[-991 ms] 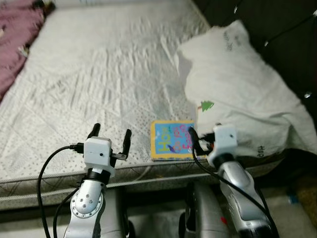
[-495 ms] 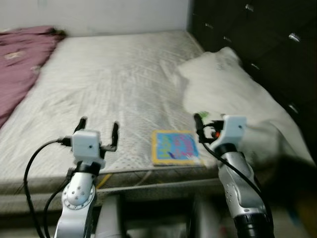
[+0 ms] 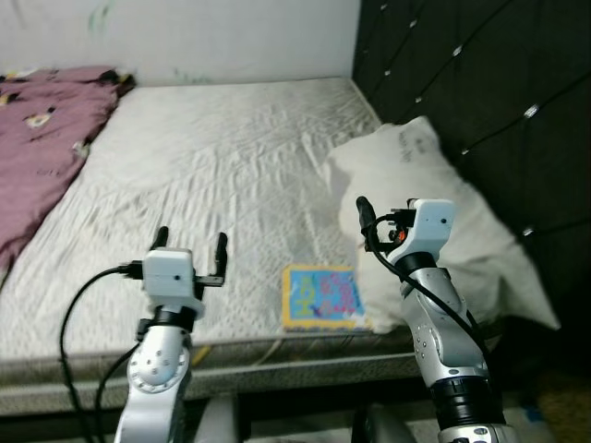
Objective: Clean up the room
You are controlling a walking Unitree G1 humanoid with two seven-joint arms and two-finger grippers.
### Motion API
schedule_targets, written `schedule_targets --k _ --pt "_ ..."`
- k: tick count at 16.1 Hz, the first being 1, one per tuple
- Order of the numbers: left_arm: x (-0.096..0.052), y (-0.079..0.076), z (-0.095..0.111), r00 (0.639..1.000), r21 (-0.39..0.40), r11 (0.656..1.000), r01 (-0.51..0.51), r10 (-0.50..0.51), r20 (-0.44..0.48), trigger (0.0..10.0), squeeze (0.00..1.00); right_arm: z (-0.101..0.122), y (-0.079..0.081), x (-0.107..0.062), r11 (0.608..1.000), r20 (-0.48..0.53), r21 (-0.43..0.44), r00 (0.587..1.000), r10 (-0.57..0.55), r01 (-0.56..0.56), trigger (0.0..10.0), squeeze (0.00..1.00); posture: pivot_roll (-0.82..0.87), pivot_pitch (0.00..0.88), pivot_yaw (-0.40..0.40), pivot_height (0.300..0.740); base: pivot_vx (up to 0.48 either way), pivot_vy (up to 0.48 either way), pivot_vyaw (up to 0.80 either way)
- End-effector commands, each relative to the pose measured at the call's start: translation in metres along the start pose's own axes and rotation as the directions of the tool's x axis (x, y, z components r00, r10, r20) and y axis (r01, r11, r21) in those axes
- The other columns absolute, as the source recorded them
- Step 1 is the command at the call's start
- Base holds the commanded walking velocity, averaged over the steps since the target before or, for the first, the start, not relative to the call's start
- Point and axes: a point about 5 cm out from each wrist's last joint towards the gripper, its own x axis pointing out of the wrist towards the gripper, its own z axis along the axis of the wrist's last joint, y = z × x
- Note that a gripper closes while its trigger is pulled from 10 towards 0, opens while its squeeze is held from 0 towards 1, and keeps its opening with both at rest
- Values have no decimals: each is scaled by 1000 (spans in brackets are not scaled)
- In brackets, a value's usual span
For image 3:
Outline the white pillow with green tree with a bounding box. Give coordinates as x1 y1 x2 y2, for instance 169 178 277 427
328 115 561 333

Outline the pink cartoon print blanket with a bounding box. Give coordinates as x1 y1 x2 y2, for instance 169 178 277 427
0 66 135 278

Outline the beige quilted mattress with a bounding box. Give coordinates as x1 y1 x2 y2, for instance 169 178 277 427
0 77 504 416

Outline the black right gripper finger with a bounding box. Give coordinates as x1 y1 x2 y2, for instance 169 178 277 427
356 197 380 248

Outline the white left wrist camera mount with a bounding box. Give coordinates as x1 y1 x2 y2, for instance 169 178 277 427
141 247 206 319

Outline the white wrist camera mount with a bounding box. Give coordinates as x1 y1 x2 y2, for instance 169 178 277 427
141 247 206 319
399 198 456 270

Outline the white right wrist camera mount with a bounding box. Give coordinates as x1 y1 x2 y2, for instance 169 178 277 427
399 198 456 270

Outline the dark right robot leg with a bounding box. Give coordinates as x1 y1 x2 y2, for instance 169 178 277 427
351 401 407 443

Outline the black tufted headboard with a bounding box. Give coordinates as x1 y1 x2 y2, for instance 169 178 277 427
351 0 591 352

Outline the colourful yellow-edged children's board book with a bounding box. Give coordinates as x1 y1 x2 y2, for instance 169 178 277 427
282 265 370 333

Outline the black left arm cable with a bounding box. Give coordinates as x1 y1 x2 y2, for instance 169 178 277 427
58 263 147 443
92 346 139 443

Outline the silver left robot leg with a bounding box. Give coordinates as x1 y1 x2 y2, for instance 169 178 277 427
189 397 241 443

